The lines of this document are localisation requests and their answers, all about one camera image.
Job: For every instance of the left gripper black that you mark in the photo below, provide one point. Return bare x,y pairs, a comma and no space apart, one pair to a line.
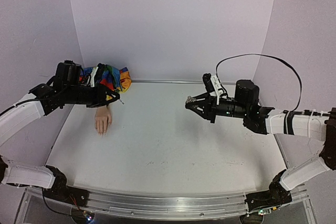
101,96

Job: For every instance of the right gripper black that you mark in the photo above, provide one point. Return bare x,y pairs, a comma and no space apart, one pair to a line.
212,107

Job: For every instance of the glitter nail polish bottle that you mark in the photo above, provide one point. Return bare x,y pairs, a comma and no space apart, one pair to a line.
190,100

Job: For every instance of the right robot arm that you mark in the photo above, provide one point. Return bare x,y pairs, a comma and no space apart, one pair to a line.
268,120

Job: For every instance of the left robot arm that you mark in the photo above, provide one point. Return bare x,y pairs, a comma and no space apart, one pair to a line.
61,89

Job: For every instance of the colourful patchwork sleeve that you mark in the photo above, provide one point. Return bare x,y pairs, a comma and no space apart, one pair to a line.
118,80

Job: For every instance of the mannequin hand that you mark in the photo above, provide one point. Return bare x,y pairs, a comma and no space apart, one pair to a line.
103,120

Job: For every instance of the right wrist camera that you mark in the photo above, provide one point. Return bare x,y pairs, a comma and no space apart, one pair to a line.
214,87

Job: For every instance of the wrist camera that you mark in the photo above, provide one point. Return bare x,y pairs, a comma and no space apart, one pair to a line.
214,87
96,75

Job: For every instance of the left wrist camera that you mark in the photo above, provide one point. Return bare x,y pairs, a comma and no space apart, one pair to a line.
96,75

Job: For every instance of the aluminium front rail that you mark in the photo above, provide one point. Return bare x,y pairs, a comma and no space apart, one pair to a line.
181,208

